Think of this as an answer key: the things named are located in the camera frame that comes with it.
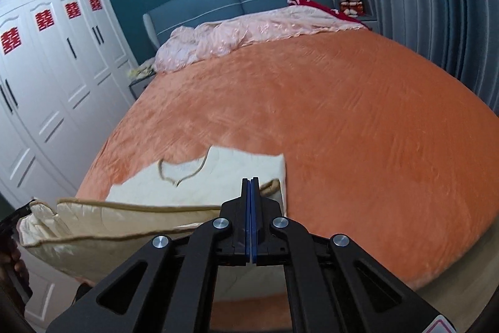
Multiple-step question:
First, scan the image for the red cloth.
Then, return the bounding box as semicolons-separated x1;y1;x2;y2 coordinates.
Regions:
288;0;369;30

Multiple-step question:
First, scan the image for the orange plush blanket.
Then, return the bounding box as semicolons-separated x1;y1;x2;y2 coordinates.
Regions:
74;29;497;296

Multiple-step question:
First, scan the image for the pink quilt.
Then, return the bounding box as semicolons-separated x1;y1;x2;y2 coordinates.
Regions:
154;5;369;73

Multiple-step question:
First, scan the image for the blue upholstered headboard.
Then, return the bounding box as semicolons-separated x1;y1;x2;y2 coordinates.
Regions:
142;0;338;53

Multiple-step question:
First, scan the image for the cream quilted jacket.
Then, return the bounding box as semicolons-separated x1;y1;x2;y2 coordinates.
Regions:
17;145;287;296

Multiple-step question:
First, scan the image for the dark nightstand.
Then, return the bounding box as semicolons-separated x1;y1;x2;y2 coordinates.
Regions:
130;77;152;100

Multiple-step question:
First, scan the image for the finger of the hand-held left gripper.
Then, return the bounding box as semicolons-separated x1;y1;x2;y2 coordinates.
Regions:
0;199;35;236

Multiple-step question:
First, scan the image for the white wardrobe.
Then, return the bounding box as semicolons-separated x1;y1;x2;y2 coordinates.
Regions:
0;0;141;322

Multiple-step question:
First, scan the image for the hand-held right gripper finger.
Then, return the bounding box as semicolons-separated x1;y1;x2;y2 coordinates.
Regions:
46;177;251;333
250;177;455;333

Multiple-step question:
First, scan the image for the pair of dolls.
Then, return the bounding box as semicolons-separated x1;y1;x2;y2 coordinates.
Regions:
337;0;366;17

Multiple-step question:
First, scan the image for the yellowish cloth on nightstand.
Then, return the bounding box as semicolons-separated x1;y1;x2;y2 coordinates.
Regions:
128;59;157;79

